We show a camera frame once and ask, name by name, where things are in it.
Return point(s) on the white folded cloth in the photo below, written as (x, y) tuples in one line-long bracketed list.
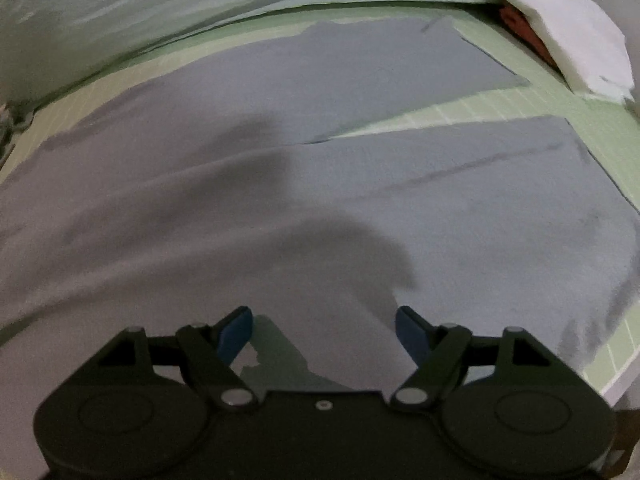
[(575, 35)]

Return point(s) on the light blue carrot-print quilt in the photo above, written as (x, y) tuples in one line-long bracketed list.
[(175, 5)]

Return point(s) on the orange cloth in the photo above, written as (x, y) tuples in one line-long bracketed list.
[(525, 27)]

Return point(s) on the grey pants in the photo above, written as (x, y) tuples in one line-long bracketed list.
[(250, 185)]

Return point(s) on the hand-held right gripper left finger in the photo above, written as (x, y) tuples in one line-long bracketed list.
[(234, 336)]

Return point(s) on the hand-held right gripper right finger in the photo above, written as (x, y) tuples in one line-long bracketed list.
[(410, 336)]

